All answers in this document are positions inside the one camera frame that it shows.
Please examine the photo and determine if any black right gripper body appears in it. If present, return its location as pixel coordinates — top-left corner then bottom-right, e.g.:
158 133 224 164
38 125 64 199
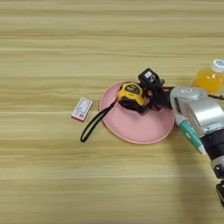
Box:
144 84 176 112

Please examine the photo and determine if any small red white box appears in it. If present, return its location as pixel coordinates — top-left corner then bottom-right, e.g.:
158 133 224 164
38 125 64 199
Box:
70 97 95 123

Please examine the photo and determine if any pink round plate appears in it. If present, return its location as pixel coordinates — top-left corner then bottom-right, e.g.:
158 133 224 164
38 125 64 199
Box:
99 81 176 145

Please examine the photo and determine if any white green toothpaste tube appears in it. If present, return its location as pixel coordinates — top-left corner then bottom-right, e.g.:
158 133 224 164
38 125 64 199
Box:
173 111 207 155

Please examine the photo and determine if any black box with white label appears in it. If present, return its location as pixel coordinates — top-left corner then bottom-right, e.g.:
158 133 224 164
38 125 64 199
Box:
137 67 165 90

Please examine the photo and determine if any orange juice bottle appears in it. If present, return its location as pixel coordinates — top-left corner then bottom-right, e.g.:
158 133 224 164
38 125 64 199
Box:
191 58 224 96

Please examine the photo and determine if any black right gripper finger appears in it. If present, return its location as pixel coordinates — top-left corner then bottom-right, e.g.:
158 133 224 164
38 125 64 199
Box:
136 104 154 116

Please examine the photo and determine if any yellow black tape measure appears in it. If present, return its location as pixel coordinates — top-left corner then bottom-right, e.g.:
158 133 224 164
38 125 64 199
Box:
80 81 148 144

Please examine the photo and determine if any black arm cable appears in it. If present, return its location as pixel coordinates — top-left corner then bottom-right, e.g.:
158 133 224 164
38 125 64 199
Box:
207 93 224 101

